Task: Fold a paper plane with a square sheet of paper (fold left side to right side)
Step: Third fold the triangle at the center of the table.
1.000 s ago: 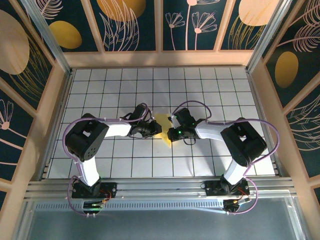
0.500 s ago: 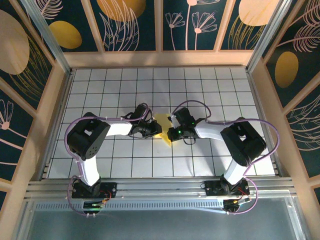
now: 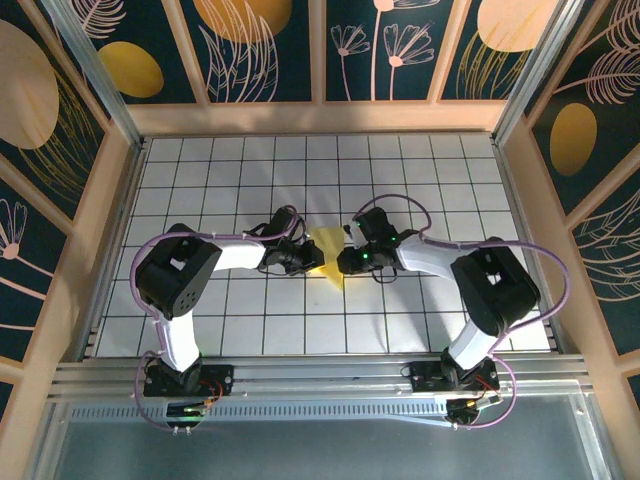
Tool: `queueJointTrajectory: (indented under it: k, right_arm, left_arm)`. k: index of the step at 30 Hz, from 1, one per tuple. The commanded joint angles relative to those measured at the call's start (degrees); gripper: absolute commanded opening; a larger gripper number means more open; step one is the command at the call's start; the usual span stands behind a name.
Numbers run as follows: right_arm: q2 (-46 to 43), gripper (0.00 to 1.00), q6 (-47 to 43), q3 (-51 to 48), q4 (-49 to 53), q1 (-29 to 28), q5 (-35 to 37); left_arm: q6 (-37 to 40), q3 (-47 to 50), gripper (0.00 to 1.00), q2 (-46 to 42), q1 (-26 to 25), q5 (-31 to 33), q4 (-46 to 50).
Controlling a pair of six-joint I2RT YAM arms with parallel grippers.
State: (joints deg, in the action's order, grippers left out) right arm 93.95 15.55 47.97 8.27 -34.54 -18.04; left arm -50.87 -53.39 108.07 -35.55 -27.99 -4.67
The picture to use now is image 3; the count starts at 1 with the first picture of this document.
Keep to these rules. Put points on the yellow paper sheet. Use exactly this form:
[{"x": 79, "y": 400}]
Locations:
[{"x": 330, "y": 237}]

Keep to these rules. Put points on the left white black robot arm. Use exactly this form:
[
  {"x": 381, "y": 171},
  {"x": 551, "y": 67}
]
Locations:
[{"x": 175, "y": 275}]

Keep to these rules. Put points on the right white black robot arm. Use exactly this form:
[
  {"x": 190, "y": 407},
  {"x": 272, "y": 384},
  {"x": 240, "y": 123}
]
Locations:
[{"x": 495, "y": 290}]

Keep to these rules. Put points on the white grid mat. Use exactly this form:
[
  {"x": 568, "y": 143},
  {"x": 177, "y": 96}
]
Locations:
[{"x": 200, "y": 150}]

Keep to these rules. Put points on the black connector board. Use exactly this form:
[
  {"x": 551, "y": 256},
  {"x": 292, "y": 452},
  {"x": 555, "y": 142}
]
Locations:
[{"x": 187, "y": 410}]

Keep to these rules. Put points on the grey metal tray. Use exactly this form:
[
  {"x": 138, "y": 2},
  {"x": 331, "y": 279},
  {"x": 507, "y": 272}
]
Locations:
[{"x": 320, "y": 450}]

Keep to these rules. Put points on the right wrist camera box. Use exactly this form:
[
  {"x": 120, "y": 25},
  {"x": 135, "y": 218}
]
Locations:
[{"x": 357, "y": 232}]

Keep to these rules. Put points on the aluminium frame rail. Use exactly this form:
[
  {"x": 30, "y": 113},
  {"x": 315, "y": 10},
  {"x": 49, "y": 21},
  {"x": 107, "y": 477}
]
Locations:
[{"x": 320, "y": 372}]

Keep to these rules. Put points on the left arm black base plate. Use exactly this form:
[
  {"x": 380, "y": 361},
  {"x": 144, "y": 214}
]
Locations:
[{"x": 222, "y": 375}]

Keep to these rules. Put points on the aluminium side rail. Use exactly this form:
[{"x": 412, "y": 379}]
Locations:
[
  {"x": 126, "y": 200},
  {"x": 512, "y": 200}
]

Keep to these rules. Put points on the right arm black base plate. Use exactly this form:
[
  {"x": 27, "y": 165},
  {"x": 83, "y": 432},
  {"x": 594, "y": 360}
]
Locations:
[{"x": 422, "y": 380}]

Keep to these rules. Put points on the aluminium corner post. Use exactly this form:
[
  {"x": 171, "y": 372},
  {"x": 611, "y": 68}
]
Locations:
[
  {"x": 95, "y": 75},
  {"x": 535, "y": 70}
]

